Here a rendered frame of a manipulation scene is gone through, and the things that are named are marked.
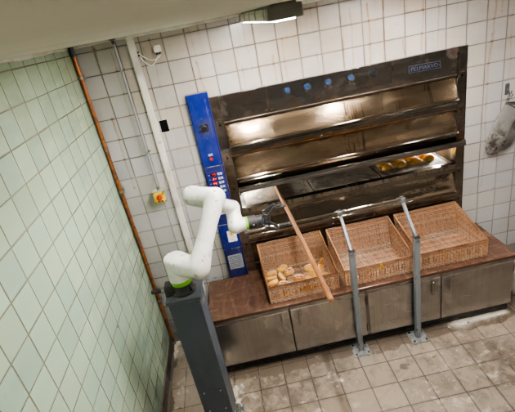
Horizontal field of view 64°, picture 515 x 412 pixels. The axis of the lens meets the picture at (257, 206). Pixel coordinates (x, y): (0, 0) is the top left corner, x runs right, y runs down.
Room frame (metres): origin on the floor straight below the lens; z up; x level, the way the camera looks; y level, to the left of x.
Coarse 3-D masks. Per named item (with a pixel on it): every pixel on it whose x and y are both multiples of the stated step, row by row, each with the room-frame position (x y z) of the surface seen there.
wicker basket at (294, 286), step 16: (272, 240) 2.99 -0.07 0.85; (288, 240) 2.99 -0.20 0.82; (320, 240) 2.98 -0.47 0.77; (272, 256) 2.95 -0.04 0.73; (288, 256) 2.95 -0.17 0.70; (304, 256) 2.95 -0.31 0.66; (320, 256) 2.94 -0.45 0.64; (304, 272) 2.82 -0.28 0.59; (336, 272) 2.54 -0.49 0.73; (272, 288) 2.52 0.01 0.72; (288, 288) 2.53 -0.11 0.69; (304, 288) 2.53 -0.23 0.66; (320, 288) 2.53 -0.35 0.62; (336, 288) 2.54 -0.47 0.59
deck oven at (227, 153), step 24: (216, 96) 3.02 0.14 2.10; (216, 120) 3.01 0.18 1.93; (384, 120) 3.06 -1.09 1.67; (456, 120) 3.08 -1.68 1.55; (264, 144) 3.02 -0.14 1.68; (288, 144) 3.03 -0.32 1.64; (408, 144) 3.06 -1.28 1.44; (456, 168) 3.08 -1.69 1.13; (360, 216) 3.05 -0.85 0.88; (264, 240) 3.02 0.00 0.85; (264, 264) 3.02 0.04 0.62
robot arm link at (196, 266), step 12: (204, 192) 2.16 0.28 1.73; (216, 192) 2.13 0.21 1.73; (204, 204) 2.11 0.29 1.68; (216, 204) 2.09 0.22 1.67; (204, 216) 2.06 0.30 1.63; (216, 216) 2.07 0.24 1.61; (204, 228) 2.02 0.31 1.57; (216, 228) 2.05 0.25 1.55; (204, 240) 1.98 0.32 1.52; (192, 252) 1.97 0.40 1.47; (204, 252) 1.94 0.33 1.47; (192, 264) 1.90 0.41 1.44; (204, 264) 1.90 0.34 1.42; (192, 276) 1.88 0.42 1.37; (204, 276) 1.89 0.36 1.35
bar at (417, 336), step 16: (352, 208) 2.67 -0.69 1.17; (416, 240) 2.45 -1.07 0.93; (352, 256) 2.44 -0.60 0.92; (416, 256) 2.45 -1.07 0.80; (352, 272) 2.44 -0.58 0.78; (416, 272) 2.45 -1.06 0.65; (352, 288) 2.45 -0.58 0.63; (416, 288) 2.45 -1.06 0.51; (416, 304) 2.45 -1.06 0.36; (416, 320) 2.45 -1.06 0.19; (416, 336) 2.46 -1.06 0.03; (368, 352) 2.40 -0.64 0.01
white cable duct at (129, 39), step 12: (132, 48) 2.98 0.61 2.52; (132, 60) 2.98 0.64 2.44; (144, 84) 2.98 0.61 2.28; (144, 96) 2.98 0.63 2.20; (156, 120) 2.98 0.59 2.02; (156, 132) 2.98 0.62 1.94; (156, 144) 2.98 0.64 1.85; (168, 168) 2.98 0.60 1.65; (168, 180) 2.98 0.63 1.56; (180, 204) 2.98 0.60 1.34; (180, 216) 2.98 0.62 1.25; (204, 288) 2.99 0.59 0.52
